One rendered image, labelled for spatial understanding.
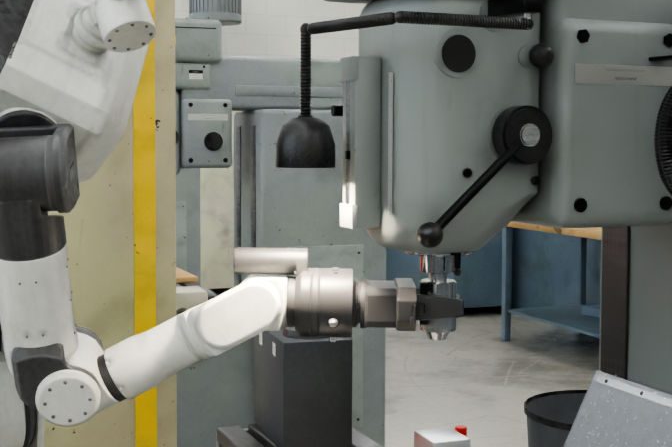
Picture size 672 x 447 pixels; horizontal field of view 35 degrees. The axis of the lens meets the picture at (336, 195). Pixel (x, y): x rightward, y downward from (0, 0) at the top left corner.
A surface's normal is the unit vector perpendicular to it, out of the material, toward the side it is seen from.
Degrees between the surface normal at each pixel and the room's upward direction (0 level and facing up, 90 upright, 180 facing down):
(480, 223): 118
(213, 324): 89
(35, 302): 108
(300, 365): 90
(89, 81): 58
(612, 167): 90
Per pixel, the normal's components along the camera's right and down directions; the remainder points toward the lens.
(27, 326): 0.17, 0.37
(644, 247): -0.92, 0.02
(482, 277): 0.39, 0.05
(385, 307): -0.01, 0.05
